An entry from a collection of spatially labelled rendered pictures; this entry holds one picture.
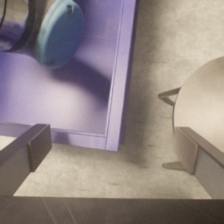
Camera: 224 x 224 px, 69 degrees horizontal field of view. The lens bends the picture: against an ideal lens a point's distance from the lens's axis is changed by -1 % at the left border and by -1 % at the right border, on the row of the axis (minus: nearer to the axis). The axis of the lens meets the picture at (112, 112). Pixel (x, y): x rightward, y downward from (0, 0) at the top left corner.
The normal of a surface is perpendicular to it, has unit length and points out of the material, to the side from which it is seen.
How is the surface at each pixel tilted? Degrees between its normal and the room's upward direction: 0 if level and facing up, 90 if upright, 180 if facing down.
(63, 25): 95
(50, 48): 95
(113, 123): 0
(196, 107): 0
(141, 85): 0
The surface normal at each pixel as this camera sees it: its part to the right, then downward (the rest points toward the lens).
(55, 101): -0.10, -0.15
